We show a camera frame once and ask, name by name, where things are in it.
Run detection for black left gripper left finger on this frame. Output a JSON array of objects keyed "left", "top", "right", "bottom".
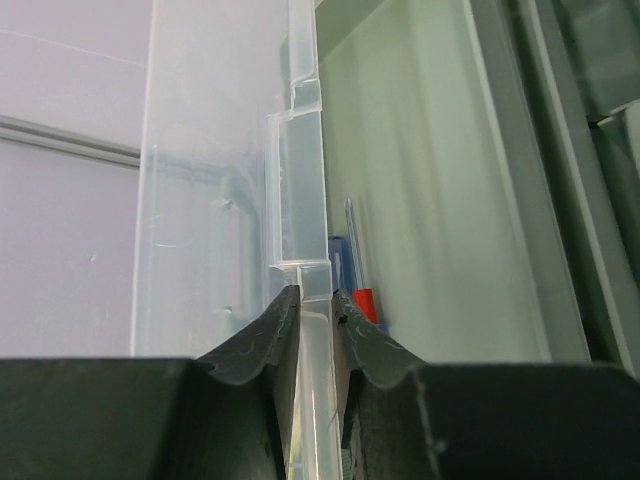
[{"left": 1, "top": 286, "right": 300, "bottom": 479}]

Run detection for translucent green tool box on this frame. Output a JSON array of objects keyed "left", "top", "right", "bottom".
[{"left": 132, "top": 1, "right": 639, "bottom": 479}]

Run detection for left aluminium frame post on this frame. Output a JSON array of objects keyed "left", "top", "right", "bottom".
[{"left": 1, "top": 115, "right": 141, "bottom": 169}]

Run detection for small red screwdriver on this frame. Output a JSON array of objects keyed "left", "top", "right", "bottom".
[{"left": 345, "top": 197, "right": 379, "bottom": 325}]

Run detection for blue red screwdriver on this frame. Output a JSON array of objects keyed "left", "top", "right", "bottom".
[{"left": 327, "top": 234, "right": 389, "bottom": 336}]

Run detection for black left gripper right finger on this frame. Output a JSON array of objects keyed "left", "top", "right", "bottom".
[{"left": 332, "top": 290, "right": 639, "bottom": 479}]

